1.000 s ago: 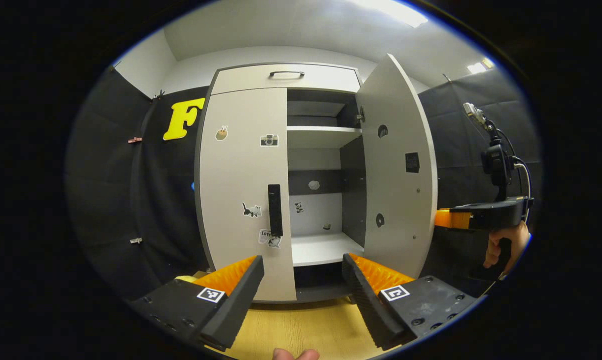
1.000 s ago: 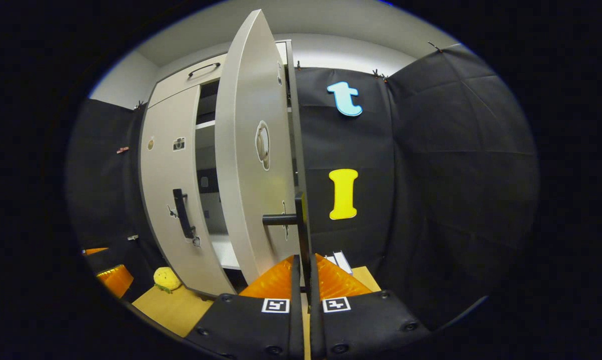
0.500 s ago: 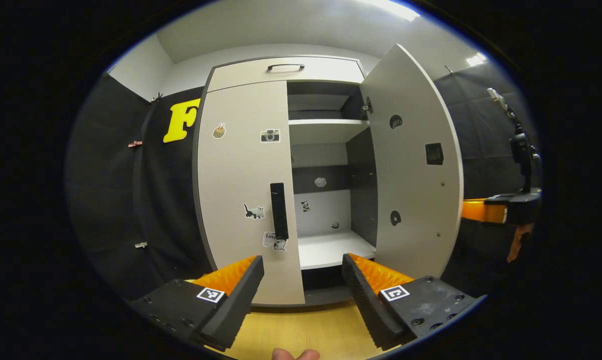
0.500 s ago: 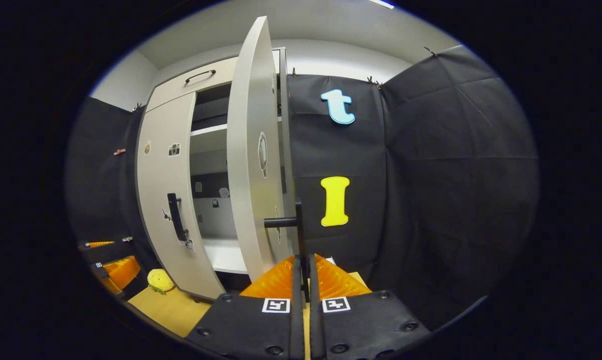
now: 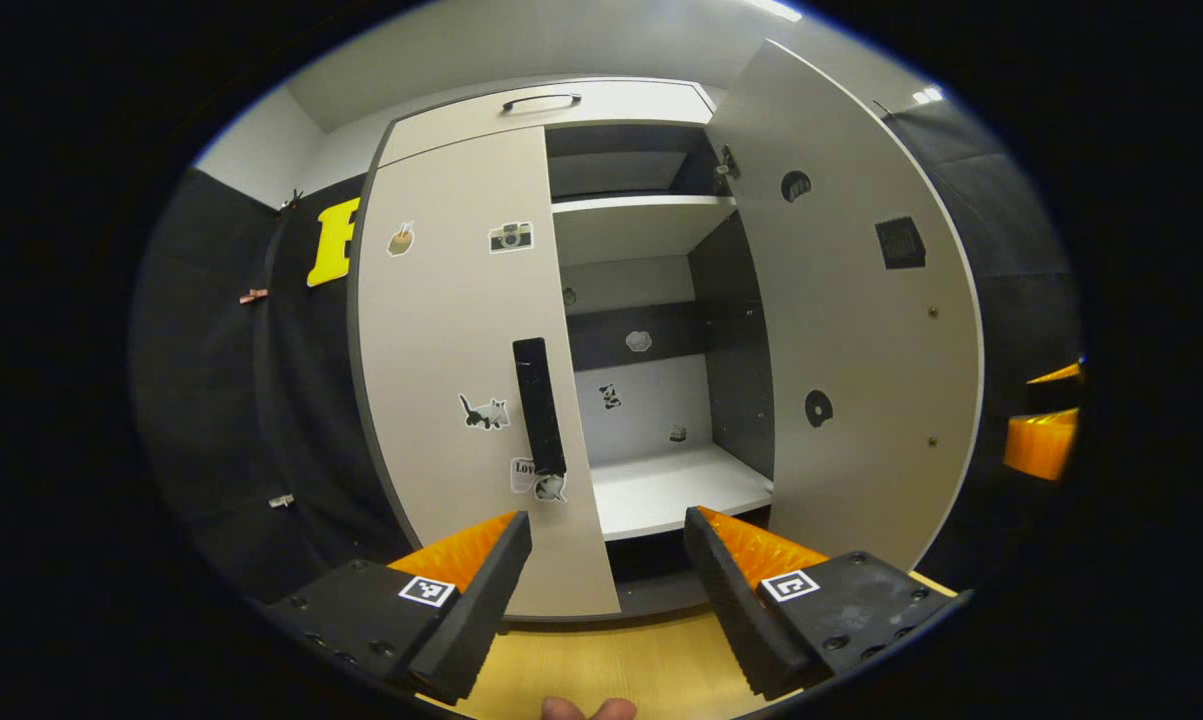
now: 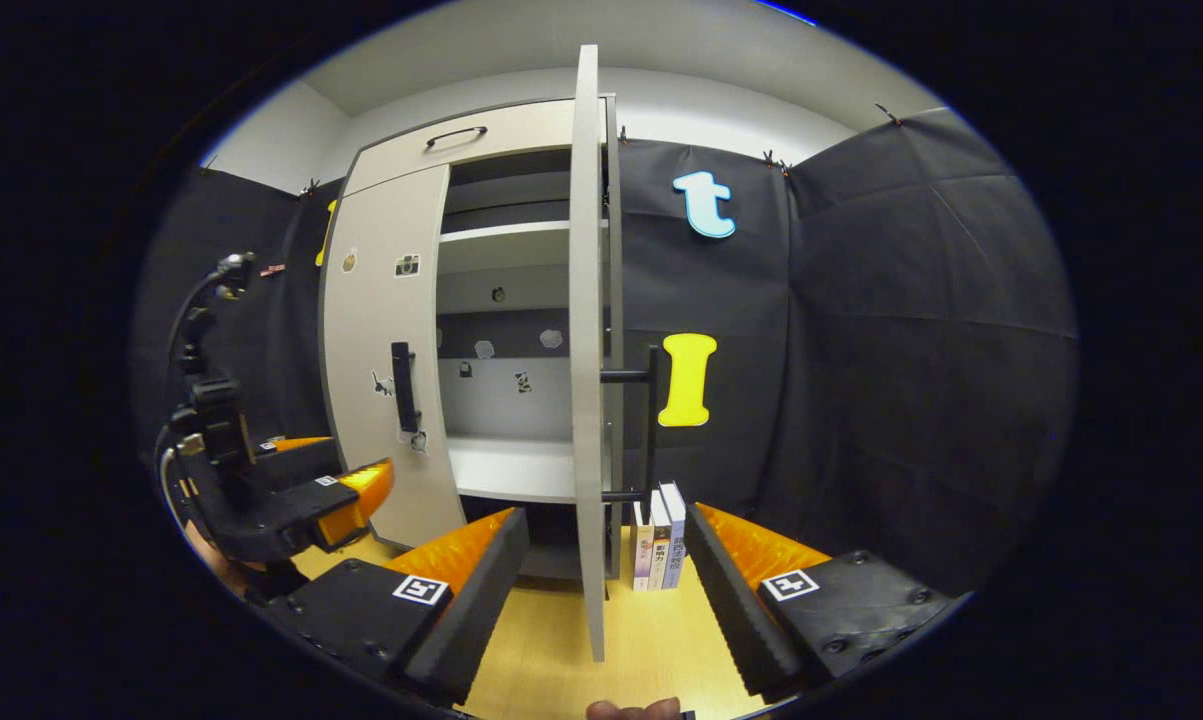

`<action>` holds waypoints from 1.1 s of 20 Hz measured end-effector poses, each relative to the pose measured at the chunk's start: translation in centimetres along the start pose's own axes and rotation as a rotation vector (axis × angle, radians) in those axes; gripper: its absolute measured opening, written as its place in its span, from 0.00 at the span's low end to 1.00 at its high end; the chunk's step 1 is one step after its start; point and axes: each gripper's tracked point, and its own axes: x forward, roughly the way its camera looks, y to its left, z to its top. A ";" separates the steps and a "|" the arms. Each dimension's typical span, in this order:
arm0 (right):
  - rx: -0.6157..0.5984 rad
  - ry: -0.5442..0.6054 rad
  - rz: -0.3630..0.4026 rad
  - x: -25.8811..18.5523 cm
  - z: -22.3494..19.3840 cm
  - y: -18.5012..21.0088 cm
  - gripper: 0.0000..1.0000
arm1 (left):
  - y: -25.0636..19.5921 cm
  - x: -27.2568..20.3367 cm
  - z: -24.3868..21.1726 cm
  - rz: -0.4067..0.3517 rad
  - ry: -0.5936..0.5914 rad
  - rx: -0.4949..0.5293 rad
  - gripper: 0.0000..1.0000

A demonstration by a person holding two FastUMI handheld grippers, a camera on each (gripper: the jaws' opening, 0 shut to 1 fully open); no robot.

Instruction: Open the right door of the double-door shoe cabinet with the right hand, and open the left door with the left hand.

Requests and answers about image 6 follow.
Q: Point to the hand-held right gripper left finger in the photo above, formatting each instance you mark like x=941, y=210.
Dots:
x=466, y=610

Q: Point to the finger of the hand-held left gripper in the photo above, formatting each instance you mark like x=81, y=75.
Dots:
x=296, y=460
x=301, y=505

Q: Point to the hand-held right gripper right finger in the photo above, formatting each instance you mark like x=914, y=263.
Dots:
x=736, y=610

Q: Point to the beige cabinet door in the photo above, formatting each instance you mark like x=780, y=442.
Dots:
x=586, y=350
x=381, y=320

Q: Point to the beige double-door shoe cabinet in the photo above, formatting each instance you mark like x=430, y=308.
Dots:
x=506, y=395

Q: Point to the white cabinet shelf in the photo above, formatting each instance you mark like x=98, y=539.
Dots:
x=511, y=465
x=506, y=235

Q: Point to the beige cabinet drawer front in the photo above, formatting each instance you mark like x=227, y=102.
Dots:
x=521, y=128

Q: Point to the beige brown book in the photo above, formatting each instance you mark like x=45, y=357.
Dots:
x=659, y=545

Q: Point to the white blue book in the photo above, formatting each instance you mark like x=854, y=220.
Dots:
x=674, y=530

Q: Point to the white pink book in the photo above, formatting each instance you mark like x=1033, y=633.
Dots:
x=642, y=550

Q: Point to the black backdrop cloth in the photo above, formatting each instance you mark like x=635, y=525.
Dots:
x=861, y=350

